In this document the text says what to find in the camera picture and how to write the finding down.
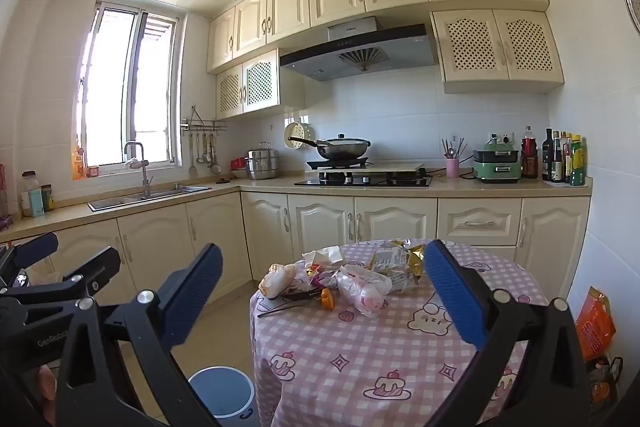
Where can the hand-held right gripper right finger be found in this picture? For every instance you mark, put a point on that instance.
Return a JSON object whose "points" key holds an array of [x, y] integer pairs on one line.
{"points": [[460, 302]]}

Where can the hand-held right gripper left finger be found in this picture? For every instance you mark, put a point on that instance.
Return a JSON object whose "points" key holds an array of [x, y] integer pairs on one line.
{"points": [[192, 292]]}

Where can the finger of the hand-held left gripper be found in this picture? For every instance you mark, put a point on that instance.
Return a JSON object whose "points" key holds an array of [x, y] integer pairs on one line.
{"points": [[35, 249], [100, 264]]}

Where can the gold foil wrapper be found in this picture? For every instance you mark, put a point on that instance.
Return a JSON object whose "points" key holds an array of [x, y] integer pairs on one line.
{"points": [[416, 257]]}

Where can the bagged bread bun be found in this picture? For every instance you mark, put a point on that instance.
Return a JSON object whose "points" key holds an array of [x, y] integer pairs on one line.
{"points": [[275, 282]]}

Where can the grey printed snack packet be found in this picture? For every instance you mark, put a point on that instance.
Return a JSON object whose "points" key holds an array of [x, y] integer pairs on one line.
{"points": [[387, 259]]}

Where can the dark thin sticks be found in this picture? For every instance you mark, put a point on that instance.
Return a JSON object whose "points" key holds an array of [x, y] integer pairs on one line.
{"points": [[285, 307]]}

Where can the white pink plastic bag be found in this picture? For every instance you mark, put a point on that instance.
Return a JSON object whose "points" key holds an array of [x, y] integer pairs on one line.
{"points": [[362, 287]]}

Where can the blue trash bin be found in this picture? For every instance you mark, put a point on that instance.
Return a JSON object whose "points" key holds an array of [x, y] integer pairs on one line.
{"points": [[220, 392]]}

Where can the colourful candy wrapper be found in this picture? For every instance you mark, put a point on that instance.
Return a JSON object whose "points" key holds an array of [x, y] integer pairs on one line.
{"points": [[315, 277]]}

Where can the orange peel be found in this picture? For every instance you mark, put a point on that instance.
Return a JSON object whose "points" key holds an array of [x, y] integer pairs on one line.
{"points": [[327, 298]]}

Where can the person's left hand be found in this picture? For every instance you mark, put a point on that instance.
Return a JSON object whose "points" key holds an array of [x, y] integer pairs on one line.
{"points": [[46, 387]]}

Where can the teal box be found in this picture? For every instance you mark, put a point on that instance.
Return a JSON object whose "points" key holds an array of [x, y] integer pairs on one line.
{"points": [[35, 204]]}

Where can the cream base cabinet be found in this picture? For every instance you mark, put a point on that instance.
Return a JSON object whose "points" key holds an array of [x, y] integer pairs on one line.
{"points": [[150, 242], [390, 217]]}

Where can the clear jar dark lid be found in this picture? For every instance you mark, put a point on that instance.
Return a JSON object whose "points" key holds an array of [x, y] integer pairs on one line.
{"points": [[29, 181]]}

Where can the stainless steel sink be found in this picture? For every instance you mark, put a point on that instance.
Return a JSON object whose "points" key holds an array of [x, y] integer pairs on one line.
{"points": [[150, 199]]}

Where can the orange packet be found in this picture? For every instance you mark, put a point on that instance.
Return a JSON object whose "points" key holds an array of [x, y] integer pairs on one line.
{"points": [[77, 163]]}

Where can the metal faucet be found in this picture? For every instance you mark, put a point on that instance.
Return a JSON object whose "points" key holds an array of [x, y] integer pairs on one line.
{"points": [[145, 177]]}

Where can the pink checked tablecloth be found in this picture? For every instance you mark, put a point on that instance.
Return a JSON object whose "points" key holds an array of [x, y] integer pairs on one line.
{"points": [[350, 357]]}

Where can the hanging metal spatula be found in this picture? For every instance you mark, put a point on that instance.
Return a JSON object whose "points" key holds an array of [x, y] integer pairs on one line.
{"points": [[192, 167]]}

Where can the metal bowl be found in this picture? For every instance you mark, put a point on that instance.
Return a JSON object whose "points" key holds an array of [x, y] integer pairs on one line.
{"points": [[239, 173]]}

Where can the hanging metal ladle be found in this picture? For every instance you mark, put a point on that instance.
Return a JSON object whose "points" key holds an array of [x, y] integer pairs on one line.
{"points": [[200, 154], [215, 164]]}

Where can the pink utensil holder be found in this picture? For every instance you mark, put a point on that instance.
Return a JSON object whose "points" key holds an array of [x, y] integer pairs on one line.
{"points": [[452, 168]]}

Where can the orange plastic bag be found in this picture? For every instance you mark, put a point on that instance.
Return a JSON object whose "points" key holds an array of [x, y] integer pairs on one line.
{"points": [[595, 322]]}

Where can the red container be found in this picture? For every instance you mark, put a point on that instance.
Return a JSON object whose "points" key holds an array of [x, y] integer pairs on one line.
{"points": [[237, 163]]}

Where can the green electric cooker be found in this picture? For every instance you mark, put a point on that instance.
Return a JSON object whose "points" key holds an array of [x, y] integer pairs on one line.
{"points": [[497, 167]]}

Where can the stainless steamer pot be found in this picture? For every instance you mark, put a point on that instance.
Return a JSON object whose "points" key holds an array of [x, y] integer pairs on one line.
{"points": [[261, 164]]}

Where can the black gas stove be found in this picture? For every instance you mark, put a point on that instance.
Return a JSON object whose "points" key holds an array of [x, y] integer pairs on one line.
{"points": [[380, 181]]}

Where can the bunch of chopsticks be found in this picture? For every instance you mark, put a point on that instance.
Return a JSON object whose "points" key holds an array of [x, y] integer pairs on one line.
{"points": [[452, 149]]}

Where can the dark sauce bottle red cap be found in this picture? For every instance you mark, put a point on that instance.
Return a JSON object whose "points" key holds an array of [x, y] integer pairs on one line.
{"points": [[529, 154]]}

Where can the dark printed bag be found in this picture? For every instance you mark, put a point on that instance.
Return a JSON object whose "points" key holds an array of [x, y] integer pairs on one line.
{"points": [[605, 382]]}

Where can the dark glass bottle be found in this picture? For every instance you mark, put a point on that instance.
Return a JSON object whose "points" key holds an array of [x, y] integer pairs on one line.
{"points": [[557, 162], [547, 157]]}

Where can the red label sauce bottle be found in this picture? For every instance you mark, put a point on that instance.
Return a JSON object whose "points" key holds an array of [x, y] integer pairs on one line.
{"points": [[567, 159]]}

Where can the green yellow bottle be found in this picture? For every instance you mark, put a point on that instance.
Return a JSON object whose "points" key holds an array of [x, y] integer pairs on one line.
{"points": [[577, 162]]}

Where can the sliding window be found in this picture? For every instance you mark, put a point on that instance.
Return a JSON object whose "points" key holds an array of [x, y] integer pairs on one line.
{"points": [[115, 82]]}

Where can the wok with lid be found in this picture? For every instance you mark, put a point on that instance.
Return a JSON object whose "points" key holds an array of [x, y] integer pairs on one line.
{"points": [[345, 149]]}

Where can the white perforated steamer plate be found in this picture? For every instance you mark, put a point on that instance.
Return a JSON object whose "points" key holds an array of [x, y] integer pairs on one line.
{"points": [[294, 128]]}

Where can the range hood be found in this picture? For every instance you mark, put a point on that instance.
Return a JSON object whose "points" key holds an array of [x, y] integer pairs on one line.
{"points": [[320, 59]]}

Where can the wall utensil rack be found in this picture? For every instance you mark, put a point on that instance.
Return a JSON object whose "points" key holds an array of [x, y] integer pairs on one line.
{"points": [[202, 124]]}

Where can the white wall socket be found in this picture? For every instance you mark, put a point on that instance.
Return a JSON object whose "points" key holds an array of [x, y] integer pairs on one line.
{"points": [[502, 138]]}

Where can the lattice door wall cabinet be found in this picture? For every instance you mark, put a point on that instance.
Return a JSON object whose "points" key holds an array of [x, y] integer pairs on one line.
{"points": [[250, 84], [500, 47]]}

